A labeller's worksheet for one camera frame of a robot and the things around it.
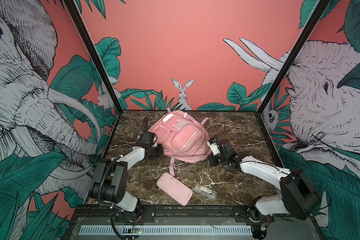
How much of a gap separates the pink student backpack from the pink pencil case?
0.05m

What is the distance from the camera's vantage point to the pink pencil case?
2.57 feet

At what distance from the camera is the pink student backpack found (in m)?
0.92
